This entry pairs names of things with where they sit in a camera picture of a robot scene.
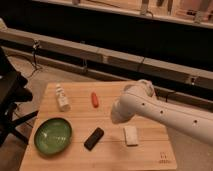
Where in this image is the black rectangular eraser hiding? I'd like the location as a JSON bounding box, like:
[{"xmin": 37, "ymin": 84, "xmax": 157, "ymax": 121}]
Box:
[{"xmin": 84, "ymin": 127, "xmax": 104, "ymax": 151}]

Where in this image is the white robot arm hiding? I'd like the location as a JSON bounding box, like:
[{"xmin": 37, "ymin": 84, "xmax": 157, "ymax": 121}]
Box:
[{"xmin": 111, "ymin": 80, "xmax": 213, "ymax": 145}]

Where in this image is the orange marker pen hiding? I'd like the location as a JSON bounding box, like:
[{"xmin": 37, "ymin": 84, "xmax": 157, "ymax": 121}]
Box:
[{"xmin": 91, "ymin": 92, "xmax": 99, "ymax": 108}]

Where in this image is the white small bottle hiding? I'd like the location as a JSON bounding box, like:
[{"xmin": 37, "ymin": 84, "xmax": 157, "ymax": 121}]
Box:
[{"xmin": 56, "ymin": 84, "xmax": 70, "ymax": 112}]

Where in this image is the white sponge block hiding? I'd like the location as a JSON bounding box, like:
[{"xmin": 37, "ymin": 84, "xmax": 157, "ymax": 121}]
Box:
[{"xmin": 124, "ymin": 126, "xmax": 138, "ymax": 146}]

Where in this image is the green ceramic bowl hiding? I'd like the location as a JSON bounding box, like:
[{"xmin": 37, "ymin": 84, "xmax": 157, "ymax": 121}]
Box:
[{"xmin": 34, "ymin": 118, "xmax": 72, "ymax": 155}]

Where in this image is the black office chair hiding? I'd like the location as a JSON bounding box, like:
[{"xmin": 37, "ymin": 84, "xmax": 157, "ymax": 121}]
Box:
[{"xmin": 0, "ymin": 46, "xmax": 38, "ymax": 147}]

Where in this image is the black cable on floor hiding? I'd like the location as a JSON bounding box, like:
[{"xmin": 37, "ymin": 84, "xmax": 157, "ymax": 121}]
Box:
[{"xmin": 27, "ymin": 39, "xmax": 43, "ymax": 80}]

